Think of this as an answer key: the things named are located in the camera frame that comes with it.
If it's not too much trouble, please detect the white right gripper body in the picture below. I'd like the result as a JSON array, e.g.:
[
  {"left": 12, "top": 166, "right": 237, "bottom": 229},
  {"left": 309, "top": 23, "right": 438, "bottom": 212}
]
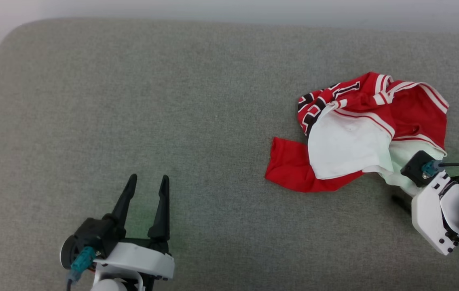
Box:
[{"left": 411, "top": 171, "right": 459, "bottom": 256}]

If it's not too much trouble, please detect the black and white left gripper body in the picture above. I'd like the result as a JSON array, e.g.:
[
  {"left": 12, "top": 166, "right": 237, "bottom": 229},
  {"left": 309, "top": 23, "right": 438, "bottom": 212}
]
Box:
[{"left": 76, "top": 217, "right": 176, "bottom": 280}]

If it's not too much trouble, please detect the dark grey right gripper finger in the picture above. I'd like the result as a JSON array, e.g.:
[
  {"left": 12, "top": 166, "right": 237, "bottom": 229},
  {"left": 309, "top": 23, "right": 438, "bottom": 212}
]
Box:
[{"left": 391, "top": 195, "right": 412, "bottom": 213}]

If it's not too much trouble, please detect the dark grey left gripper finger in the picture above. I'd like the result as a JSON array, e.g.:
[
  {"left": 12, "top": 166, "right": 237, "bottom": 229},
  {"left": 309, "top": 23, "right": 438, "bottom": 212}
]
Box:
[
  {"left": 147, "top": 175, "right": 171, "bottom": 240},
  {"left": 110, "top": 174, "right": 138, "bottom": 232}
]

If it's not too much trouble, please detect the red and white jersey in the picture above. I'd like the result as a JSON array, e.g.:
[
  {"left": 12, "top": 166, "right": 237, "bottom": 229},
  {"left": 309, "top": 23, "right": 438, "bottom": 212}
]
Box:
[{"left": 264, "top": 72, "right": 450, "bottom": 197}]

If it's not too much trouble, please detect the teal plug camera cable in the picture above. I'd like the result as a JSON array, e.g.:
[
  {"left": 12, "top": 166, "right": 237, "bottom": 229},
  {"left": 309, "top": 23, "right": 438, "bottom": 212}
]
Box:
[{"left": 66, "top": 247, "right": 97, "bottom": 291}]

